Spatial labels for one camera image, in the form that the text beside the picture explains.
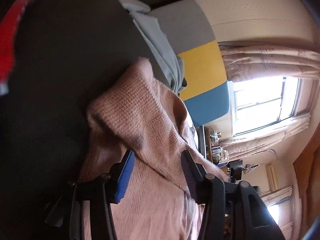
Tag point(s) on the brown wooden door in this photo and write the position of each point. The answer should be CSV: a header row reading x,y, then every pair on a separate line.
x,y
307,180

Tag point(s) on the grey yellow blue sofa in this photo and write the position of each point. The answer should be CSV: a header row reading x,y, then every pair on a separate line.
x,y
200,62

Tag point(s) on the black monitor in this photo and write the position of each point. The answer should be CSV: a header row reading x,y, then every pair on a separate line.
x,y
235,166

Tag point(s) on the grey garment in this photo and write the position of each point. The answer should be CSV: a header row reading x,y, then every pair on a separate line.
x,y
155,42

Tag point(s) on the hanging grey cloth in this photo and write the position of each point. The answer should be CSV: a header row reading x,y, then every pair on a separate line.
x,y
251,168

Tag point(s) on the blue chair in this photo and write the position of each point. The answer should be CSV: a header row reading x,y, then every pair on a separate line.
x,y
221,165

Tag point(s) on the bright window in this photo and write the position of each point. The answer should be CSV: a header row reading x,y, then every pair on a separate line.
x,y
277,212
260,105

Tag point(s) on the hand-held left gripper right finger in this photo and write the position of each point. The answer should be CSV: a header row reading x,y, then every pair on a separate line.
x,y
191,180

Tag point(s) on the wall air conditioner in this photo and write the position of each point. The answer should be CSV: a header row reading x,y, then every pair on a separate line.
x,y
272,177

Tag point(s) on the wooden desk with clutter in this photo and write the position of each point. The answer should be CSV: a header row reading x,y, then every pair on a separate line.
x,y
215,150

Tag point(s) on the pink knitted sweater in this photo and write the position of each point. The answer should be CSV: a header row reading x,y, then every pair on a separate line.
x,y
140,120

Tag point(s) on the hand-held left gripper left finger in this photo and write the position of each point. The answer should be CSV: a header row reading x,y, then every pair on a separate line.
x,y
125,177

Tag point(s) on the beige patterned curtain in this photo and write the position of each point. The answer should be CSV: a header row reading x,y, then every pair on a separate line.
x,y
270,140
262,62
277,196

